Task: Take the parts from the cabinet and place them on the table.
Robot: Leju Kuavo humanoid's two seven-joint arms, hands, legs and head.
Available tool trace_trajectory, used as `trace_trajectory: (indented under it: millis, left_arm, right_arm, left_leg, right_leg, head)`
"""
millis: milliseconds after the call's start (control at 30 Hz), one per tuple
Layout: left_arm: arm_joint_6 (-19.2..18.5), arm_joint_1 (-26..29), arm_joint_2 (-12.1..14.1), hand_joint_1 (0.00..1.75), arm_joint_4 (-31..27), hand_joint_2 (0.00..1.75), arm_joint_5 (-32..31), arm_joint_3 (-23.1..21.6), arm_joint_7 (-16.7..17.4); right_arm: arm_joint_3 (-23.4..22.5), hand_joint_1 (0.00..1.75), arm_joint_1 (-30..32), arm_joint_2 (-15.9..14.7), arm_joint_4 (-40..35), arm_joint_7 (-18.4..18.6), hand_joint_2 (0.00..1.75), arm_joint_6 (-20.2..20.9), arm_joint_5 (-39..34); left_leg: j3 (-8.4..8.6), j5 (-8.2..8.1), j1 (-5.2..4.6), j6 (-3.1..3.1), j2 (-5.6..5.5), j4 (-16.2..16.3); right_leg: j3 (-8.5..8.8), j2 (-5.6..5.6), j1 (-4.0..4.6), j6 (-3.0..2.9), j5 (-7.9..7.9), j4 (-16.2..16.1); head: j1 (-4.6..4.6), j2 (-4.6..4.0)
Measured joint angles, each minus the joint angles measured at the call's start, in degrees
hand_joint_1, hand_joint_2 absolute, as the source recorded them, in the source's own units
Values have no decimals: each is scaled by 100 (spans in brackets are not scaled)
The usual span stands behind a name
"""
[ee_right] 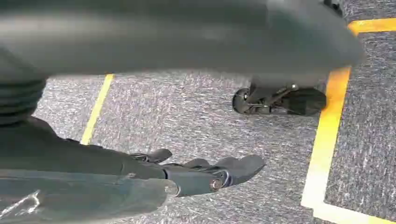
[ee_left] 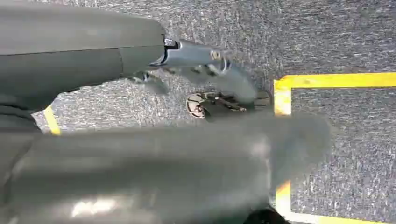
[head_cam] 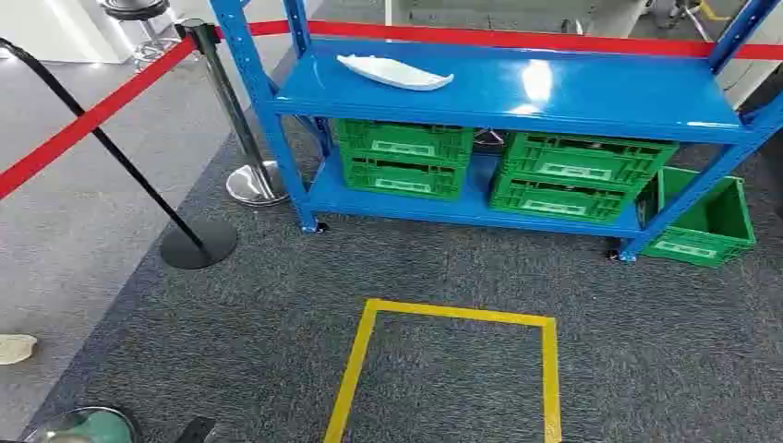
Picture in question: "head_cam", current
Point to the blue metal shelf rack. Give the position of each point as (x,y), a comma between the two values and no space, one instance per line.
(520,92)

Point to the chrome chair base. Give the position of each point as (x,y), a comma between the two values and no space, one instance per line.
(488,137)

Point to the chrome stanchion post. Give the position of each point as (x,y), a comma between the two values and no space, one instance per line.
(235,116)

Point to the black stanchion post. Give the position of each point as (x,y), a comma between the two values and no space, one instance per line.
(199,244)

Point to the white plastic shell part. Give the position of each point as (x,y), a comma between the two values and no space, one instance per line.
(391,72)

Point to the black round stool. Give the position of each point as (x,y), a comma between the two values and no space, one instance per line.
(134,7)

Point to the yellow floor tape outline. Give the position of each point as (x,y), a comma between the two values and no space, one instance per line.
(352,379)

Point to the red barrier belt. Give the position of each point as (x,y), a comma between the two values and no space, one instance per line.
(79,125)
(489,38)

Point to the pale beige floor object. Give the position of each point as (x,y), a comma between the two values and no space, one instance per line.
(15,348)

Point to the open green plastic crate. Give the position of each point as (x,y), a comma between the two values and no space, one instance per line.
(712,235)

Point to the white cabinet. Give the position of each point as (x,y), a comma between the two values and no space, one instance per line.
(755,67)

